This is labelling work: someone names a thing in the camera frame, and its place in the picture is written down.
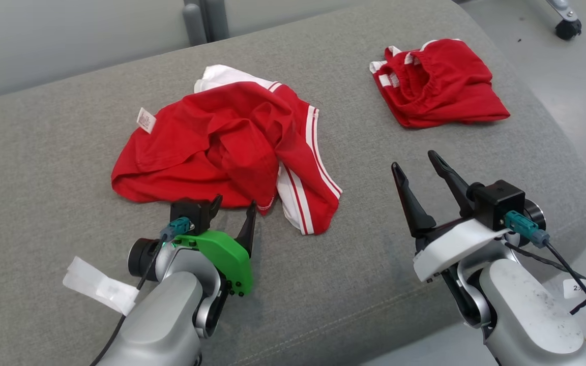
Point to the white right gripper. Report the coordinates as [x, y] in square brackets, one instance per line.
[456, 244]

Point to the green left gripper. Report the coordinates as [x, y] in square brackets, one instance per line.
[224, 259]

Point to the red Bulls 23 jersey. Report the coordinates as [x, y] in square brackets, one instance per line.
[206, 142]

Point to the red shorts white stripes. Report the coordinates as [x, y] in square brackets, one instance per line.
[450, 91]

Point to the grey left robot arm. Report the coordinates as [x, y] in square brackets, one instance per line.
[166, 320]

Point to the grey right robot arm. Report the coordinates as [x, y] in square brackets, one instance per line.
[527, 315]

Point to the grey fabric sofa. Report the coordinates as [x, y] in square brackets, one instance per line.
[69, 178]

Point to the black caster wheel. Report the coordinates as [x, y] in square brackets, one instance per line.
[568, 29]

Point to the grey metal stand leg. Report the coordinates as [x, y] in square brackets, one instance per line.
[560, 7]

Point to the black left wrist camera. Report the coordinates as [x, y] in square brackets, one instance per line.
[191, 213]

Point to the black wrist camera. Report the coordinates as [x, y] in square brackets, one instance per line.
[496, 203]
[191, 213]

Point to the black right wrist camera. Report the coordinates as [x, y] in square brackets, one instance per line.
[496, 203]

